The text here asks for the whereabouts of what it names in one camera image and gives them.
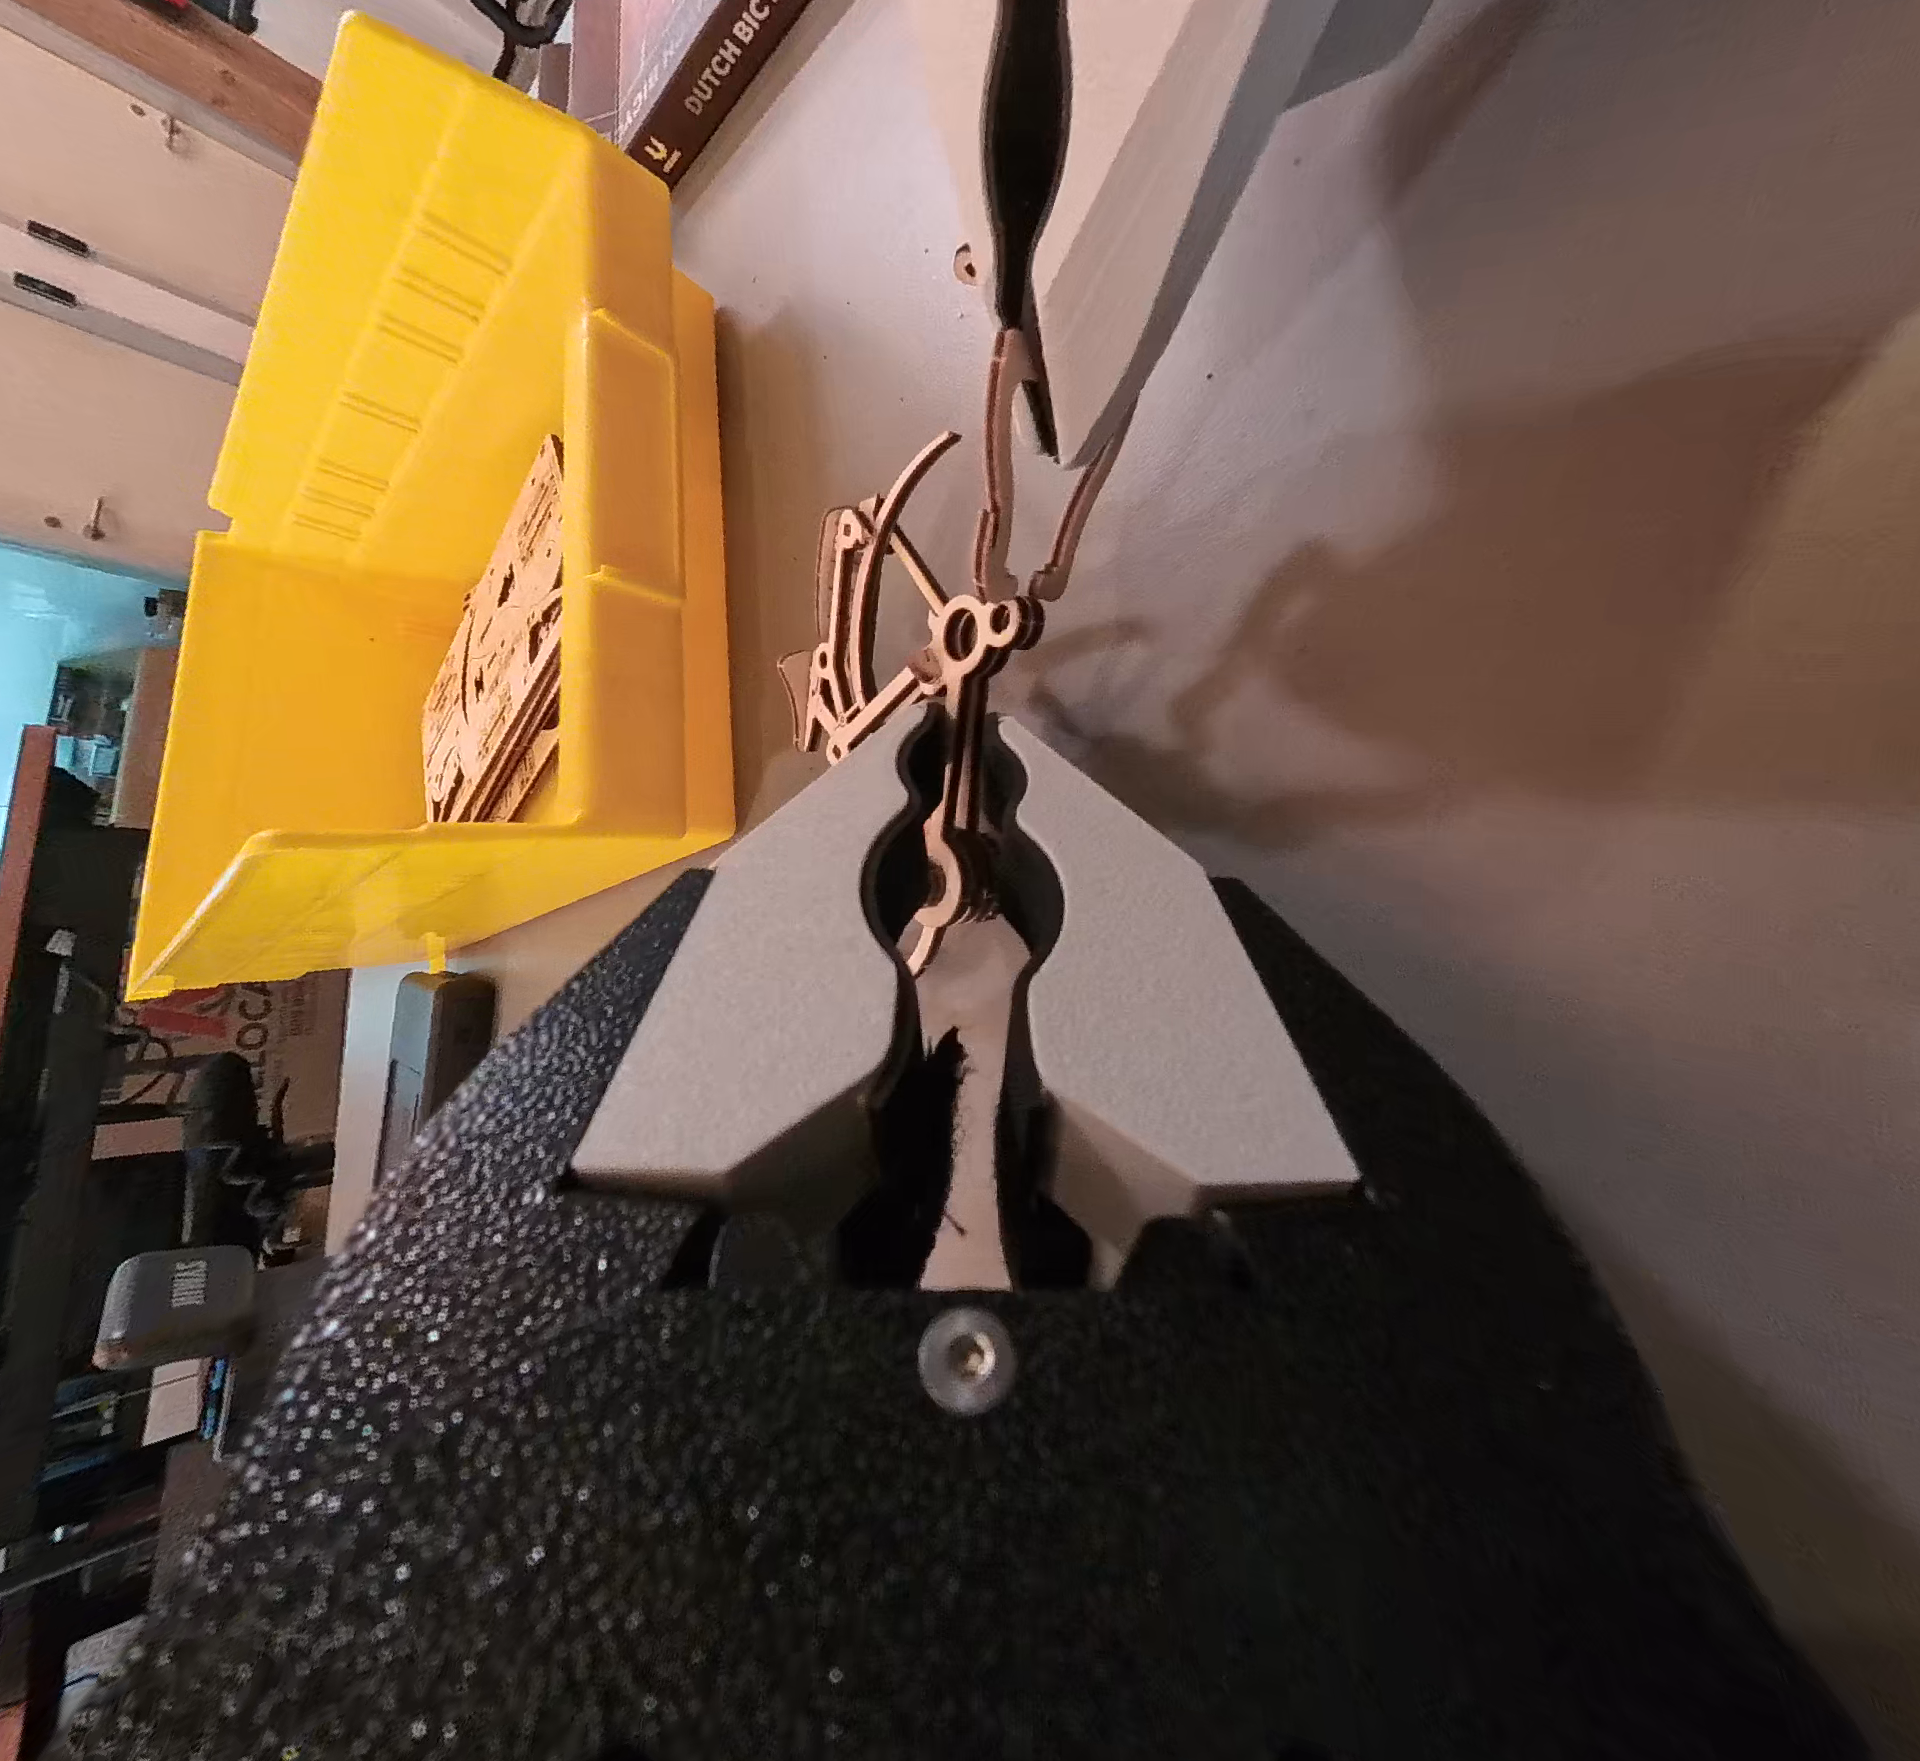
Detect wooden bicycle fork piece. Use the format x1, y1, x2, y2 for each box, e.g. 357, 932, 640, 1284
976, 328, 1123, 604

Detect wooden beam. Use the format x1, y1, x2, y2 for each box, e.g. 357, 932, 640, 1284
0, 0, 329, 186

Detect stack of wooden puzzle sheets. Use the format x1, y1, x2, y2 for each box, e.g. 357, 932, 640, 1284
423, 434, 570, 825

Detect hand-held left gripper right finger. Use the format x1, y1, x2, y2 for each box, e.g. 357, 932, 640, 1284
991, 714, 1367, 1286

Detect dark grey block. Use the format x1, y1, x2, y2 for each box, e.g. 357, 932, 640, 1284
384, 975, 496, 1165

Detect printed cardboard box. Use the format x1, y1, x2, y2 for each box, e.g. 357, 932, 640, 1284
113, 975, 351, 1165

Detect yellow plastic bin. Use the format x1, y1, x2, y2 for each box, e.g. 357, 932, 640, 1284
128, 12, 737, 1003

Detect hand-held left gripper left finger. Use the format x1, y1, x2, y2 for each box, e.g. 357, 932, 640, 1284
564, 708, 943, 1208

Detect plain cardboard boxes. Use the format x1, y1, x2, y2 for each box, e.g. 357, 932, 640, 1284
113, 652, 181, 825

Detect wooden bicycle frame assembly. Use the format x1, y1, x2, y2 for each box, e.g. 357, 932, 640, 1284
776, 431, 1048, 978

